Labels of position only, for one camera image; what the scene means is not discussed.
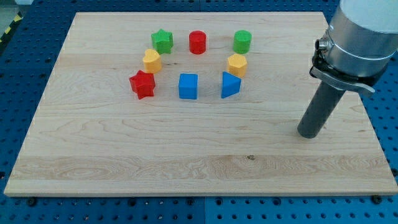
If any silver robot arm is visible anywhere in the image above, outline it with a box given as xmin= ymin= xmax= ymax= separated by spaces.
xmin=297 ymin=0 xmax=397 ymax=139

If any blue cube block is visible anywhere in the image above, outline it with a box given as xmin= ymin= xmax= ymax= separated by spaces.
xmin=178 ymin=73 xmax=198 ymax=100

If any green cylinder block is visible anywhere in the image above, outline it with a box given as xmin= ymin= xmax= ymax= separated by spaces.
xmin=233 ymin=30 xmax=252 ymax=54

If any yellow hexagon block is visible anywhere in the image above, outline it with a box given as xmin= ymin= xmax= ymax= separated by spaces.
xmin=227 ymin=54 xmax=248 ymax=78

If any wooden board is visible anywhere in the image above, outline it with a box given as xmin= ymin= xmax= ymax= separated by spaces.
xmin=4 ymin=12 xmax=397 ymax=197

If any blue triangle block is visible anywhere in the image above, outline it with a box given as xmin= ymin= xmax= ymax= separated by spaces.
xmin=221 ymin=72 xmax=241 ymax=98

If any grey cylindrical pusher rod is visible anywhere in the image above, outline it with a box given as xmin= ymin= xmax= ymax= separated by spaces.
xmin=297 ymin=82 xmax=345 ymax=139

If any yellow heart block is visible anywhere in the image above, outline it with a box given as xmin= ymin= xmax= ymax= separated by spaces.
xmin=142 ymin=49 xmax=162 ymax=73

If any red star block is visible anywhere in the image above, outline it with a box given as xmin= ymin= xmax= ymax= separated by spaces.
xmin=129 ymin=70 xmax=155 ymax=100

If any green star block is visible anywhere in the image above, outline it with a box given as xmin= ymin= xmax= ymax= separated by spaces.
xmin=151 ymin=29 xmax=174 ymax=54

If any red cylinder block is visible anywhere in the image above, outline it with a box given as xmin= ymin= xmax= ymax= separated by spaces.
xmin=189 ymin=30 xmax=206 ymax=55

